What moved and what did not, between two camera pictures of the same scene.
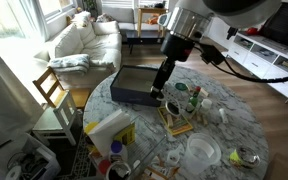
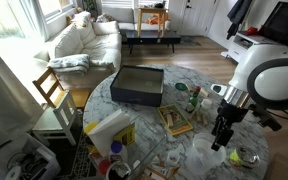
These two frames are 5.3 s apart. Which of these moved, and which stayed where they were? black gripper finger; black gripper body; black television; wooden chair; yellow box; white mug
Moved: black gripper body; black gripper finger
Stayed: yellow box; wooden chair; white mug; black television
